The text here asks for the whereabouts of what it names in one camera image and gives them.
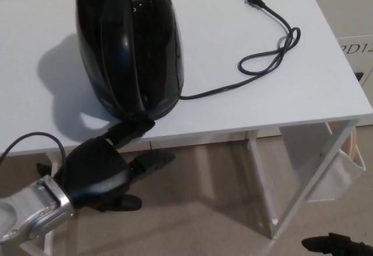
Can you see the beige hoop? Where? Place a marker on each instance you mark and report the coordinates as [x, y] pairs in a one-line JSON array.
[[352, 145]]

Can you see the small black floor object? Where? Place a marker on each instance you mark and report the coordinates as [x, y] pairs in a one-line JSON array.
[[43, 170]]

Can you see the white fabric side pocket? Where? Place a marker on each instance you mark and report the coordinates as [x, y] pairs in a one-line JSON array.
[[329, 183]]

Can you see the white locker cabinet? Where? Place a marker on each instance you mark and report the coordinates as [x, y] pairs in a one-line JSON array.
[[335, 5]]

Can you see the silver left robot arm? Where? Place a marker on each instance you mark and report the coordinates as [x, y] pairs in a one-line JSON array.
[[29, 209]]

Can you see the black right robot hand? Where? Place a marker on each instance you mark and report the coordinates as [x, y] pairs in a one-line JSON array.
[[344, 247]]

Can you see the white metal-frame table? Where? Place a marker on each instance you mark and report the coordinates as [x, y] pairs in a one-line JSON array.
[[233, 107]]

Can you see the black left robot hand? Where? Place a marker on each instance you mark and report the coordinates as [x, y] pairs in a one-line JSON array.
[[93, 168]]

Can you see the black electric kettle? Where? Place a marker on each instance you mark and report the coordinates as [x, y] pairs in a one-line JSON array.
[[128, 49]]

